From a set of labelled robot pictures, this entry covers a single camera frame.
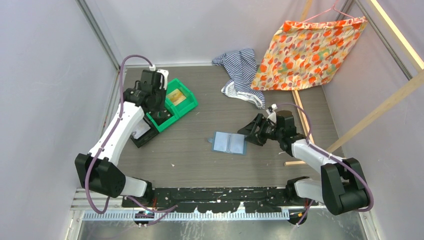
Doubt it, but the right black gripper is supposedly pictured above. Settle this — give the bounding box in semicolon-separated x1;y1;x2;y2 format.
238;113;283;147

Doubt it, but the blue card holder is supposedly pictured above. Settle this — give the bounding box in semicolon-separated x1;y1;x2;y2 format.
207;131;247;155

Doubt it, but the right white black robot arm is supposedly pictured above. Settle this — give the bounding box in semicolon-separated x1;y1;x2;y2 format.
238;110;374;215

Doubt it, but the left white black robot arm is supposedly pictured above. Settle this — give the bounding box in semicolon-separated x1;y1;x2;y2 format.
75;69;169;207

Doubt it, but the yellow card in bin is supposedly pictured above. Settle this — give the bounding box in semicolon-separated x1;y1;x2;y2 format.
166;88;187;106

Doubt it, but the green plastic bin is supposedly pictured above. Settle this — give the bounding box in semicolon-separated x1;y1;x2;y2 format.
145;78;199;133

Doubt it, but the black plastic bin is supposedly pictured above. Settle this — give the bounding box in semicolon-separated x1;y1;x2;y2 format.
130;113;160;148

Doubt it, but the blue white striped cloth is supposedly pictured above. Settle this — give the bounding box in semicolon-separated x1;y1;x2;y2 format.
211;48;266;110

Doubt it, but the orange floral cloth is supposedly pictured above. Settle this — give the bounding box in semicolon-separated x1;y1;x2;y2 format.
250;16;368;91

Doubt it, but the pink clothes hanger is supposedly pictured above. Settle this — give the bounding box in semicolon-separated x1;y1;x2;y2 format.
301;0;354;23

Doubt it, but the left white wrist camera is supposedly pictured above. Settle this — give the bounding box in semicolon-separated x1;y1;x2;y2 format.
148;64;169;90

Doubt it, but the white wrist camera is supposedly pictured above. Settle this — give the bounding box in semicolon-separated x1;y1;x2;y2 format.
148;64;169;90
266;103;278;124

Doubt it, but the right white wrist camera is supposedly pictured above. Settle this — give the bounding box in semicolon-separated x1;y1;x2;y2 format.
266;103;278;124

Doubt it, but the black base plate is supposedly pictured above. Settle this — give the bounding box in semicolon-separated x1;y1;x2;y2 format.
122;186;310;214

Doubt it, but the aluminium front rail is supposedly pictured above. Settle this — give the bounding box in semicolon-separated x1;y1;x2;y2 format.
71;189;307;224

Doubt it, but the wooden frame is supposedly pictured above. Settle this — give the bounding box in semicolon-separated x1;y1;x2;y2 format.
284;0;424;167

